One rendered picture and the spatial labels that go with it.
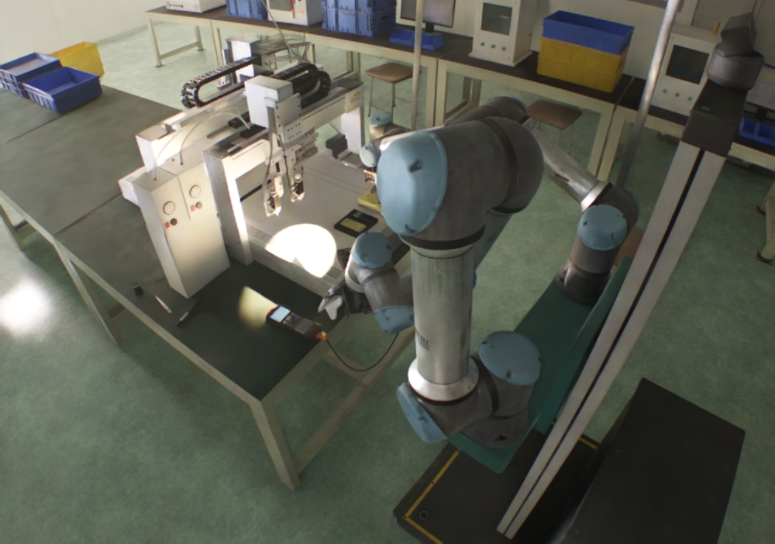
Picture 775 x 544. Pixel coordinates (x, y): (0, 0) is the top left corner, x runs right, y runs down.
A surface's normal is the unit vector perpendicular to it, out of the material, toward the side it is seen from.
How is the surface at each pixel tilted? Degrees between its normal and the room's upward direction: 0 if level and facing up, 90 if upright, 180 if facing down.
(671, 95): 90
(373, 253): 25
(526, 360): 7
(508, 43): 90
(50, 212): 0
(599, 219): 8
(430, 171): 44
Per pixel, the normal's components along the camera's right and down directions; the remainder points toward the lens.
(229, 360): 0.00, -0.76
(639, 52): -0.56, 0.54
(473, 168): 0.37, 0.05
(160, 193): 0.83, 0.37
